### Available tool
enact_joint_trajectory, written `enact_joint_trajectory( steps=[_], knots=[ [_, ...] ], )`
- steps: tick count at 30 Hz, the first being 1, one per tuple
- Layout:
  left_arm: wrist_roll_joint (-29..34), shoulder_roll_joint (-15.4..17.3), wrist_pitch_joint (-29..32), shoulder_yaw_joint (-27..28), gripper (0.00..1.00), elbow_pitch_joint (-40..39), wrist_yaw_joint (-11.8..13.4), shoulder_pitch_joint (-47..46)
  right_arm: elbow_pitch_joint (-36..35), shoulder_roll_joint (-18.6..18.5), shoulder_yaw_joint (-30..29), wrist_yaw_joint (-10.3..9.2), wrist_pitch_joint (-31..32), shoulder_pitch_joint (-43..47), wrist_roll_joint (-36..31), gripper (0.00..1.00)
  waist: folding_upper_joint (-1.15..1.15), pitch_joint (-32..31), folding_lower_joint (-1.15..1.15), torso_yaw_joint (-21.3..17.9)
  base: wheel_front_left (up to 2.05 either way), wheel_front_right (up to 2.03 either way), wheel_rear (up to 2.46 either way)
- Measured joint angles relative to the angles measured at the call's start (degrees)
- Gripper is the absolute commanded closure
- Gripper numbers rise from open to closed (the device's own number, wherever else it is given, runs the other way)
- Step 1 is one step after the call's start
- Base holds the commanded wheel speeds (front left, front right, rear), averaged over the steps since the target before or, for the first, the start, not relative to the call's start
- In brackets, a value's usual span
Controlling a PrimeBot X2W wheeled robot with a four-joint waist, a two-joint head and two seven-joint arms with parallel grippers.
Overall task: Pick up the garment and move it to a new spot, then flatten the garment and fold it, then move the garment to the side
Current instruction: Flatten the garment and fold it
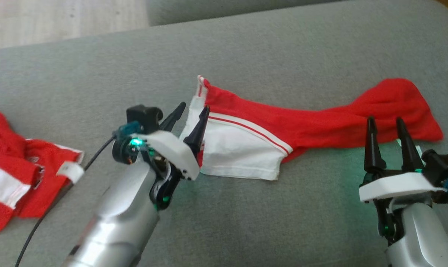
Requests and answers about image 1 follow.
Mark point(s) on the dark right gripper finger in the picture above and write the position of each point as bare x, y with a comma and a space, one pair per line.
410, 155
373, 155

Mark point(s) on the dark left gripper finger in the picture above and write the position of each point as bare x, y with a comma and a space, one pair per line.
173, 119
198, 135

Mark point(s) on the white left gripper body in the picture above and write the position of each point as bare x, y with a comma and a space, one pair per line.
172, 152

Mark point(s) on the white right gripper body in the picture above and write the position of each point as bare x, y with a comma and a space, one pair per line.
398, 185

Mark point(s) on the red Bulls jersey white sleeves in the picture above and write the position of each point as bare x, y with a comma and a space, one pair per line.
320, 122

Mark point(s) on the red shorts white stripe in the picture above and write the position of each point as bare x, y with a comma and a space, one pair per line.
5, 148

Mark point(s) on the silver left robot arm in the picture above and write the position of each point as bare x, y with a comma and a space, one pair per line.
116, 222

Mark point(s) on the grey sofa seat cushion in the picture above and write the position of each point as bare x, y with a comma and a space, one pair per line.
246, 222

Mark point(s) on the grey sofa back cushion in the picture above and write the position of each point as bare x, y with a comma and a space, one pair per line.
227, 9

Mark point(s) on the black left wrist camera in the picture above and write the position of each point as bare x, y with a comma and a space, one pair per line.
144, 115

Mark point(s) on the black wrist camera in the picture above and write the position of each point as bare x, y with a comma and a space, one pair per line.
442, 165
144, 115

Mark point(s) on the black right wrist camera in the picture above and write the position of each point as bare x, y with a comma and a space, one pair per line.
442, 165

